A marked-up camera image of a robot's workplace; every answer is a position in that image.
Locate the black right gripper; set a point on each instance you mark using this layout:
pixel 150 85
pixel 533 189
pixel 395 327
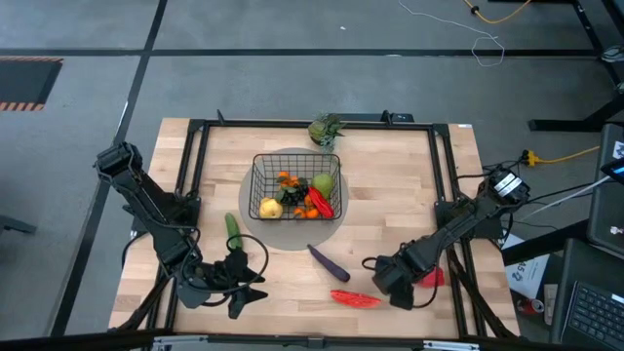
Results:
pixel 395 275

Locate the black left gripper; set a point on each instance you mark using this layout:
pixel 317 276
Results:
pixel 226 273

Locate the red bell pepper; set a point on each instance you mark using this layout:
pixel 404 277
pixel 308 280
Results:
pixel 435 279

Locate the yellow pear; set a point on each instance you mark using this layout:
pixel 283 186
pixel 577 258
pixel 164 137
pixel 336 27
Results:
pixel 270 208

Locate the black grape bunch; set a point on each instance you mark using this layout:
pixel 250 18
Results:
pixel 294 194

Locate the red chili pepper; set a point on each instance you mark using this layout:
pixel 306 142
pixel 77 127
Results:
pixel 322 204

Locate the green pear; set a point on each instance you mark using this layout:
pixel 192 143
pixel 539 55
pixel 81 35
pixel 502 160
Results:
pixel 323 184

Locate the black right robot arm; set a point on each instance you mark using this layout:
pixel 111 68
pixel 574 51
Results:
pixel 463 224

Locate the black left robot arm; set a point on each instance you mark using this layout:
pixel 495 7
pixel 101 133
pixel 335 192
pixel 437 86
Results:
pixel 141 195

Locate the red watermelon slice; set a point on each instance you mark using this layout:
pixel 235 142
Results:
pixel 356 299

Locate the green cucumber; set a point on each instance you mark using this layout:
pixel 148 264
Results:
pixel 233 229

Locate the round grey mat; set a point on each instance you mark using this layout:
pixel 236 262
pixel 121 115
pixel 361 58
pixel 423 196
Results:
pixel 292 236

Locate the purple eggplant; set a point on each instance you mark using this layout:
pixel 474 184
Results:
pixel 329 265

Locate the red drink can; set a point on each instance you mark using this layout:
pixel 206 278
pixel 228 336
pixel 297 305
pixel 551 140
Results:
pixel 530 306

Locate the white printed paper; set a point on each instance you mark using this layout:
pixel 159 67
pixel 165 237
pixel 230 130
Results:
pixel 529 273

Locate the black beam with silver brackets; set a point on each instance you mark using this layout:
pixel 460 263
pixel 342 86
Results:
pixel 97 341

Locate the black laptop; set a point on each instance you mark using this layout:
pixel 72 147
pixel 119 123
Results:
pixel 590 312

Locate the black computer case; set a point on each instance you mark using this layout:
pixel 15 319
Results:
pixel 607 209

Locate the grey chair base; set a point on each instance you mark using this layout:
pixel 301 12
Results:
pixel 14 224

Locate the phone with lit screen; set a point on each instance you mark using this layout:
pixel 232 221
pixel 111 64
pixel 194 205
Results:
pixel 615 169

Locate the black floor hatch striped edge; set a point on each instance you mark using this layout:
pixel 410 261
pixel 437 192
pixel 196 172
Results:
pixel 24 80

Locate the black metal table frame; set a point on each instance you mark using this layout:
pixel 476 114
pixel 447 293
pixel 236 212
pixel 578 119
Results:
pixel 317 124

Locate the black desk frame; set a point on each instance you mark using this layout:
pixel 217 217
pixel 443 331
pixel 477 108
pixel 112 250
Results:
pixel 560 124

